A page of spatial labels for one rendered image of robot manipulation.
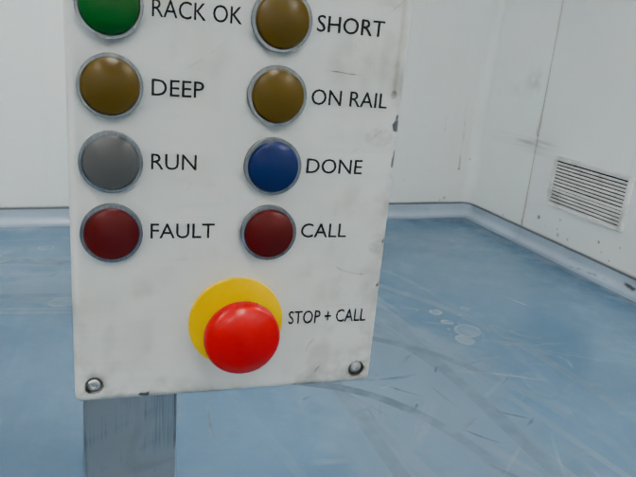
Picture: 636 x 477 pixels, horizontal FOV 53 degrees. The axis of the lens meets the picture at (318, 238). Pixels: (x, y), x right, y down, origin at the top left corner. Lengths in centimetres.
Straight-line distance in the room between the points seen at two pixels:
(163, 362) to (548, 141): 392
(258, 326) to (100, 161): 11
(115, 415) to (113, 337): 10
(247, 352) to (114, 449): 16
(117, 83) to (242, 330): 13
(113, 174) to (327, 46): 12
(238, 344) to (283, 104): 12
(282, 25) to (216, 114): 5
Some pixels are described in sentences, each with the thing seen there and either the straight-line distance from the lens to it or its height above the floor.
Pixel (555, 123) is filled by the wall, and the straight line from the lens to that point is 417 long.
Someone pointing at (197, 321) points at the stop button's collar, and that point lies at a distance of 36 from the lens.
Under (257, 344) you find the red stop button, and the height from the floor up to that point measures 99.
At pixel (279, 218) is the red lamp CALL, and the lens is 34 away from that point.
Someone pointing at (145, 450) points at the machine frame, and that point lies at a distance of 47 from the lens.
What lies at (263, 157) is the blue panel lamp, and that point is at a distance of 33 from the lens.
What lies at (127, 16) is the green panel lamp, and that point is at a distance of 32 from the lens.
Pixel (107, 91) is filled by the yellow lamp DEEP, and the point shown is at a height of 112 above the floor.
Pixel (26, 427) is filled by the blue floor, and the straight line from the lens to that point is 212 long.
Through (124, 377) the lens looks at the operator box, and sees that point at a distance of 37.
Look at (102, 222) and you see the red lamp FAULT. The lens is 33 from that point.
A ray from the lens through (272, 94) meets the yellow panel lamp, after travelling 33.
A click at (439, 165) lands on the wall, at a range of 463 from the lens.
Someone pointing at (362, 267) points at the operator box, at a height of 102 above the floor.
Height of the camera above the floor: 115
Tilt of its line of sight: 17 degrees down
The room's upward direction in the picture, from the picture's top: 5 degrees clockwise
